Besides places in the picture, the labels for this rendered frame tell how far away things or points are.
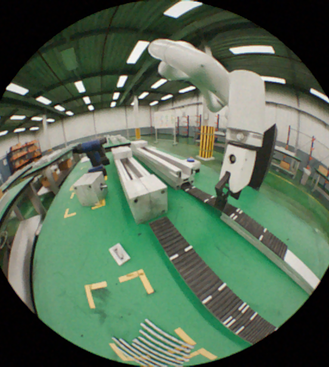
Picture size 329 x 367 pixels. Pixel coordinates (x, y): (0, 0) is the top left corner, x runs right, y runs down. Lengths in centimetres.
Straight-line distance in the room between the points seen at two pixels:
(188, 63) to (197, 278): 44
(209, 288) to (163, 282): 9
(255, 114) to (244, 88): 5
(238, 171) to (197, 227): 18
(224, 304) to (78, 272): 29
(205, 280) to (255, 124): 29
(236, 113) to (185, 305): 36
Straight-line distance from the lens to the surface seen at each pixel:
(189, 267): 22
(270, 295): 33
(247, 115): 23
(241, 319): 25
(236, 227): 34
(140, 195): 26
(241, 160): 23
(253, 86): 25
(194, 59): 32
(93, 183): 40
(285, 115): 793
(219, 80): 35
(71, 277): 32
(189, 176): 45
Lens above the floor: 102
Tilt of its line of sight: 30 degrees down
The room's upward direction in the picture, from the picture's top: 2 degrees counter-clockwise
